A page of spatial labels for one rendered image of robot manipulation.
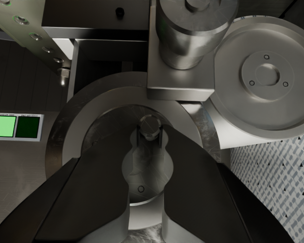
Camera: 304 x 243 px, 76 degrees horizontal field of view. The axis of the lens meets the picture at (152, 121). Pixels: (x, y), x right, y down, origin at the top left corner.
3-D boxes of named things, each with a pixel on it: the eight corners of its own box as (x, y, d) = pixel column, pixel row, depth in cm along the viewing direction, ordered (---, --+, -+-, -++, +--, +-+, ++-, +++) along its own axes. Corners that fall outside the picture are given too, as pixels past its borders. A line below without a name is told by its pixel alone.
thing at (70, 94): (91, -62, 21) (72, 101, 18) (122, 53, 44) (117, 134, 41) (87, -62, 21) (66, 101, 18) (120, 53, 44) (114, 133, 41)
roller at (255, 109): (326, 18, 19) (345, 142, 16) (226, 98, 44) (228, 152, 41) (201, 13, 19) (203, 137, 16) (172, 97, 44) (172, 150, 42)
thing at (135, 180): (58, 155, 14) (129, 84, 15) (69, 155, 16) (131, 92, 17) (131, 230, 13) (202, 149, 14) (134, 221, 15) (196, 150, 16)
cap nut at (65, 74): (68, 68, 51) (66, 84, 50) (74, 74, 54) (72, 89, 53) (54, 67, 51) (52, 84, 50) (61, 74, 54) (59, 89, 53)
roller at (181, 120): (202, 87, 17) (204, 233, 15) (171, 130, 42) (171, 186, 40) (69, 83, 17) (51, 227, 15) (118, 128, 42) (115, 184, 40)
